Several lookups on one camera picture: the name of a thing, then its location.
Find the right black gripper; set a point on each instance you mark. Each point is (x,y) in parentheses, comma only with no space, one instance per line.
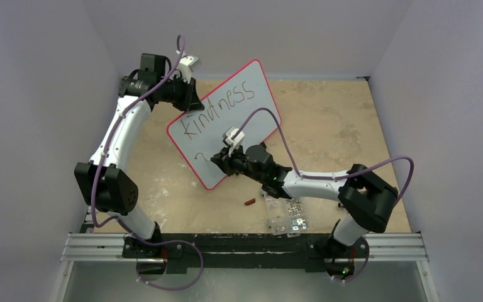
(228,162)

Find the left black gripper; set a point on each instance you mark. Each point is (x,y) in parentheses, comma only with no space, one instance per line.
(188,104)

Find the pink framed whiteboard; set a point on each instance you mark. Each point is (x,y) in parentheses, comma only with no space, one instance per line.
(244,99)

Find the red marker cap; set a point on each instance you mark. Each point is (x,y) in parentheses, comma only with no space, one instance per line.
(250,202)

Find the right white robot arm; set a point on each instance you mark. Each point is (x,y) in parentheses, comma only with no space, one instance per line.
(368,199)

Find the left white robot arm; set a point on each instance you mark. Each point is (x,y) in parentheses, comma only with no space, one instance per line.
(103,180)

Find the clear plastic screw box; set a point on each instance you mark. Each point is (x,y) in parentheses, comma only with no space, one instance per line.
(292,217)

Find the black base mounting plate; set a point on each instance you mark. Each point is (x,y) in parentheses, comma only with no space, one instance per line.
(310,252)

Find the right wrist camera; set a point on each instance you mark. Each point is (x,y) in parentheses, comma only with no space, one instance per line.
(233,138)

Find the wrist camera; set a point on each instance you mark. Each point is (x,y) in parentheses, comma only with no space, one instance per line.
(186,66)
(233,138)

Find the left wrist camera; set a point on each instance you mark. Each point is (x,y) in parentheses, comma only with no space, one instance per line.
(186,66)

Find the aluminium frame rail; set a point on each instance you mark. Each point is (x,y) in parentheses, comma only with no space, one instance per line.
(329,125)

